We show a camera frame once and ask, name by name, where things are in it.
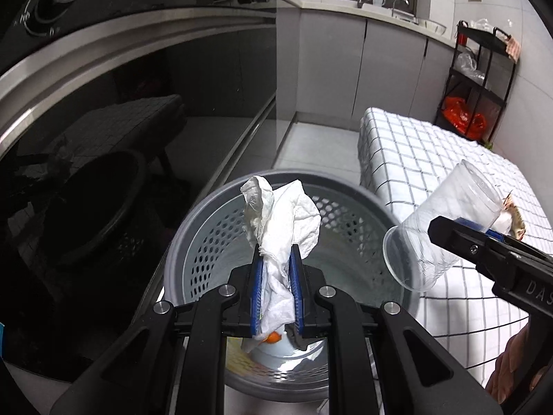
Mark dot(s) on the clear plastic cup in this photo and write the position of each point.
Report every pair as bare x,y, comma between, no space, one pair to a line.
453,190

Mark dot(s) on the black glass oven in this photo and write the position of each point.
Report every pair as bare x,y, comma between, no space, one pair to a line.
108,138

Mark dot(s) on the black metal shelf rack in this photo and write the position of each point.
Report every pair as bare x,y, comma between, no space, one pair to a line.
449,78

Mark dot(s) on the curved steel faucet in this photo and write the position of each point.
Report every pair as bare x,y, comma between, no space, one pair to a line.
399,6

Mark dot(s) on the person's right hand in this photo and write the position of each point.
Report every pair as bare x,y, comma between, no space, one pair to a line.
514,363

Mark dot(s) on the grey kitchen cabinet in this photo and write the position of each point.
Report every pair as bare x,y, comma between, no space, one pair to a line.
328,65

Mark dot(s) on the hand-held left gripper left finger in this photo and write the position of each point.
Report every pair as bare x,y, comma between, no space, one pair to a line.
257,285

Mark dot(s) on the red can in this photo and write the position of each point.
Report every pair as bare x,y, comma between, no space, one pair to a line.
462,39

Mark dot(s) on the pink checked cloth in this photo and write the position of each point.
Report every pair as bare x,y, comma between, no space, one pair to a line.
513,47

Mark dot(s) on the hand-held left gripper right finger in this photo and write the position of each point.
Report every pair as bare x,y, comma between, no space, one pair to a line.
297,285

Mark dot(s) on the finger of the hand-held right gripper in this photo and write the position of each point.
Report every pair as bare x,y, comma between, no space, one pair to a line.
479,227
458,235

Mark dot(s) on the white plastic bag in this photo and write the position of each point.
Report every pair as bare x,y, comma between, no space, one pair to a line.
481,25

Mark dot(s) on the black white checked tablecloth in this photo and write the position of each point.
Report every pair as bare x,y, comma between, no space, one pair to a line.
401,147

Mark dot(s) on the grey perforated plastic basket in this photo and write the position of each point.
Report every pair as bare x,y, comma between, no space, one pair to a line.
207,233

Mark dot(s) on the red plastic bag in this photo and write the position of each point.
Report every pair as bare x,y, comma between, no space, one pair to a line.
475,126
453,114

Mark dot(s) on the orange peel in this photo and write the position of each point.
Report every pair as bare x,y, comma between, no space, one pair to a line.
272,338

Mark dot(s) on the brown snack wrapper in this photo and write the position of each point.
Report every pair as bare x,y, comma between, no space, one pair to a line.
517,222

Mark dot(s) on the clear plastic bag on rack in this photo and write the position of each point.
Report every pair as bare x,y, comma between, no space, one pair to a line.
465,62

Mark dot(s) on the white tissue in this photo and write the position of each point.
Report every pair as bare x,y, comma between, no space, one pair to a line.
285,216

